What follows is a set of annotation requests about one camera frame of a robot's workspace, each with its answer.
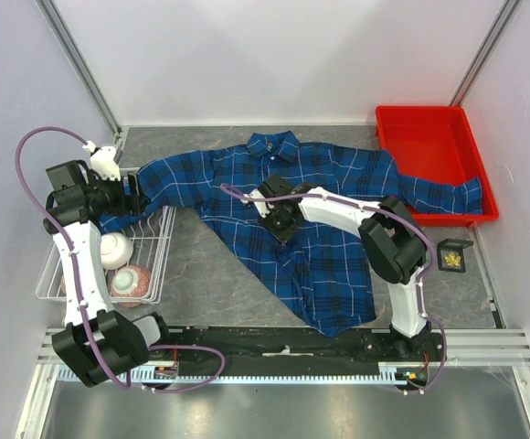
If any blue plaid shirt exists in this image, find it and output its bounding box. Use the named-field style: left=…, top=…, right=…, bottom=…
left=99, top=130, right=485, bottom=338

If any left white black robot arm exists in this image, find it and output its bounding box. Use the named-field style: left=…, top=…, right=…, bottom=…
left=44, top=160, right=174, bottom=387

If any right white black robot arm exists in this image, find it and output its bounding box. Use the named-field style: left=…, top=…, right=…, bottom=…
left=249, top=175, right=430, bottom=360

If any black brooch box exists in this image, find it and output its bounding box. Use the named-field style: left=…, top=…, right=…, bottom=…
left=437, top=238, right=473, bottom=273

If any white ceramic bowl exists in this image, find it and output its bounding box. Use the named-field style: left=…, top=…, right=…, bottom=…
left=100, top=232, right=133, bottom=270

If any pink patterned ceramic bowl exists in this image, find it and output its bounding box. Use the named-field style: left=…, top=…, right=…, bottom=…
left=111, top=265, right=152, bottom=307

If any beige ceramic bowl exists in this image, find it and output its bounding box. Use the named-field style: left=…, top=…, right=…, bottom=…
left=59, top=275, right=67, bottom=295

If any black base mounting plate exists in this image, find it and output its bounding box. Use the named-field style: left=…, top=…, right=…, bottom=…
left=150, top=327, right=444, bottom=374

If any red plastic bin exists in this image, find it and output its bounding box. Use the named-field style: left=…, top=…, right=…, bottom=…
left=376, top=105, right=499, bottom=228

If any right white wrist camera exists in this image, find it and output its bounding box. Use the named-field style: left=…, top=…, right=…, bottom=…
left=244, top=189, right=271, bottom=219

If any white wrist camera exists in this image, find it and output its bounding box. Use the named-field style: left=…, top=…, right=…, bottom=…
left=244, top=189, right=271, bottom=219
left=82, top=141, right=121, bottom=181

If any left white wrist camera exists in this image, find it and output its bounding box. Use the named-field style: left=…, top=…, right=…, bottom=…
left=82, top=141, right=121, bottom=181

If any white wire dish rack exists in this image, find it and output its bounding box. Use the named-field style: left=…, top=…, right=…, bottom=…
left=36, top=167, right=178, bottom=305

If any aluminium slotted rail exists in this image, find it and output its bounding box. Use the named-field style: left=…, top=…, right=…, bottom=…
left=57, top=363, right=426, bottom=384

